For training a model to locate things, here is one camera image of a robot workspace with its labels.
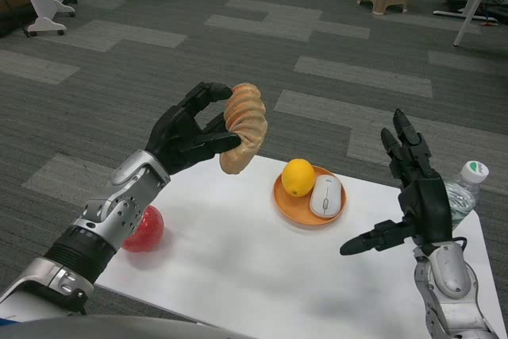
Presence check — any silver robot chest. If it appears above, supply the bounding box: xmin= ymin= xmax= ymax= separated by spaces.
xmin=0 ymin=314 xmax=255 ymax=339

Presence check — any orange round plate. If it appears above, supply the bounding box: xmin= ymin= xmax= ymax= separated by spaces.
xmin=272 ymin=164 xmax=348 ymax=229

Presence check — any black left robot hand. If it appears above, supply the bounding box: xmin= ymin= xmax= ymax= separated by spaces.
xmin=144 ymin=81 xmax=242 ymax=176

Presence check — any yellow lemon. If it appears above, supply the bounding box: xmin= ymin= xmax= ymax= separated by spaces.
xmin=281 ymin=159 xmax=317 ymax=198

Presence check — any white computer mouse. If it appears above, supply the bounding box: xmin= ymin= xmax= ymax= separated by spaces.
xmin=309 ymin=175 xmax=344 ymax=218

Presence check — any red apple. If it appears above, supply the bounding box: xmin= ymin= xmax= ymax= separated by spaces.
xmin=121 ymin=204 xmax=166 ymax=253

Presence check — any brown ridged bread loaf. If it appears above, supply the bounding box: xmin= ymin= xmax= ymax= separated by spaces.
xmin=218 ymin=83 xmax=269 ymax=175

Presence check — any white desk frame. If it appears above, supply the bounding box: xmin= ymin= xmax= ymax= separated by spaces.
xmin=432 ymin=0 xmax=508 ymax=47

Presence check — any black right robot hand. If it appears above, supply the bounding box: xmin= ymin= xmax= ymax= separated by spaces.
xmin=339 ymin=108 xmax=453 ymax=256

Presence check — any clear bottle white cap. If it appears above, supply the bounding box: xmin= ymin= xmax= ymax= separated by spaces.
xmin=443 ymin=160 xmax=490 ymax=231

